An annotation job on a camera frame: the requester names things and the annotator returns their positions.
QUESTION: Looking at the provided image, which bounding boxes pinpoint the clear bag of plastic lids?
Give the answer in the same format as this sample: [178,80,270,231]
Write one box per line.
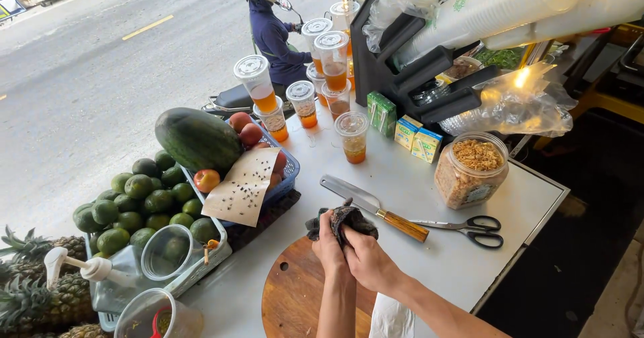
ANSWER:
[439,60,579,139]

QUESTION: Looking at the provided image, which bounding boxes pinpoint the pineapple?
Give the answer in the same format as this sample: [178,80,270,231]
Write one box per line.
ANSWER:
[56,323,114,338]
[0,225,88,278]
[0,272,97,335]

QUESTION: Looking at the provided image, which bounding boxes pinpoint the blue plastic basket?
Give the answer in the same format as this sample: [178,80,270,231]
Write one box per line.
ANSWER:
[180,117,302,228]

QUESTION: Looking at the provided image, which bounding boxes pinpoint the clear plastic tub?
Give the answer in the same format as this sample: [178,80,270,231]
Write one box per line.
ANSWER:
[114,288,205,338]

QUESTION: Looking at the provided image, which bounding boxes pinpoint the dark green watermelon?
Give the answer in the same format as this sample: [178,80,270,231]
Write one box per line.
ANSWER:
[154,107,245,176]

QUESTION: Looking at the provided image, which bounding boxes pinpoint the white cloth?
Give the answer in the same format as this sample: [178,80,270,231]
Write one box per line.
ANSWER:
[368,292,416,338]

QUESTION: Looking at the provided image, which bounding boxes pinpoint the stack of white printed cups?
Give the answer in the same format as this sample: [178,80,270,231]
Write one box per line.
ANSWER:
[392,0,587,71]

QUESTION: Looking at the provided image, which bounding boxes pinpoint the black handled scissors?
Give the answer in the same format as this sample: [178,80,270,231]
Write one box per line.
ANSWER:
[410,215,504,250]

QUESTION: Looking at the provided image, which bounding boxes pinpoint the person's left hand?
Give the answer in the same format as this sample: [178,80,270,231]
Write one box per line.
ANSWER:
[312,209,354,276]

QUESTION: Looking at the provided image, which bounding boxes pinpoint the round wooden cutting board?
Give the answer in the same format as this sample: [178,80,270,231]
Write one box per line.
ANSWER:
[261,235,378,338]

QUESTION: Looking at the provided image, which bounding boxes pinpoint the stack of plain white cups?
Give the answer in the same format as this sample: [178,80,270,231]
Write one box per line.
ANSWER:
[482,0,644,52]

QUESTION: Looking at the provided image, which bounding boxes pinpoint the black cup dispenser rack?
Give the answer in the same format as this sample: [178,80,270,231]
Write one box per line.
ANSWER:
[349,0,500,127]

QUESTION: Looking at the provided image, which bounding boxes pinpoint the empty clear plastic cup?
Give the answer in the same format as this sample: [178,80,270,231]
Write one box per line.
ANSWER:
[140,224,195,282]

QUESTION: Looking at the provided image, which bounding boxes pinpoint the group of lidded tea cups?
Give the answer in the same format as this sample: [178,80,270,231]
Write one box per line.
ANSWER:
[232,1,371,165]

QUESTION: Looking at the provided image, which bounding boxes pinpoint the clear jar of fried shallots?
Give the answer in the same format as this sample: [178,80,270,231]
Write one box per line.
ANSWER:
[434,132,510,211]

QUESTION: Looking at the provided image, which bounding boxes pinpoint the dark grey rag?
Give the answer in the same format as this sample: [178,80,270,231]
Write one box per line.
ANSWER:
[305,198,379,251]

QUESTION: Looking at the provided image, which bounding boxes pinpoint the dark woven tray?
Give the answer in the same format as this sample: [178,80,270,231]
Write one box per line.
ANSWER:
[225,189,302,252]

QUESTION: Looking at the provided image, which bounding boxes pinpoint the wooden handled cleaver knife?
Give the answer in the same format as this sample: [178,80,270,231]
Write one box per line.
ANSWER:
[319,174,430,243]

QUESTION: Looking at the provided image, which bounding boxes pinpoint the brown fly paper sheet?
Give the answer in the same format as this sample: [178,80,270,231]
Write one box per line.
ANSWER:
[201,147,282,228]

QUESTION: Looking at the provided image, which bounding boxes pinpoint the tray of green herbs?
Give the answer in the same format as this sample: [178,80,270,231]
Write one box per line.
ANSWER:
[472,47,525,72]

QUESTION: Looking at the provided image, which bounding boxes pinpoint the pile of red apples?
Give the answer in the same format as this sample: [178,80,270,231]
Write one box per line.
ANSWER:
[193,111,288,194]

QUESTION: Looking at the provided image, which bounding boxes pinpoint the white plastic basket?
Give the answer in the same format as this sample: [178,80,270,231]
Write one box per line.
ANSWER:
[83,167,233,333]

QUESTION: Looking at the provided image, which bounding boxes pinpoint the red plastic spoon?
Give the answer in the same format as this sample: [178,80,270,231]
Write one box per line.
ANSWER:
[149,305,173,338]

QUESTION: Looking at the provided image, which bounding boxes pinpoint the pile of green oranges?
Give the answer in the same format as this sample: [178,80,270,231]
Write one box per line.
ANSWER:
[72,150,222,259]

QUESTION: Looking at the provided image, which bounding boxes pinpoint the black motorbike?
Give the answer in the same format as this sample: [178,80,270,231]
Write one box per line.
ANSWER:
[200,0,309,123]

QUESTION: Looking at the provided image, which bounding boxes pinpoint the clear bottle with white pump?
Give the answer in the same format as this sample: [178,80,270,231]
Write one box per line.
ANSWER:
[43,245,152,315]

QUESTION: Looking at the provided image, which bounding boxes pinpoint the roadside signboard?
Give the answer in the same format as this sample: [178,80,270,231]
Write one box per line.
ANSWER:
[0,0,27,25]

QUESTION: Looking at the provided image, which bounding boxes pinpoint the bowl of brown food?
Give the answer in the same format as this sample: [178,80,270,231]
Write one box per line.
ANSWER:
[442,56,485,83]

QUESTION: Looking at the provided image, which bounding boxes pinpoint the person's right hand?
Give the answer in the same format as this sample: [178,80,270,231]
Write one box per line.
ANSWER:
[342,225,404,294]

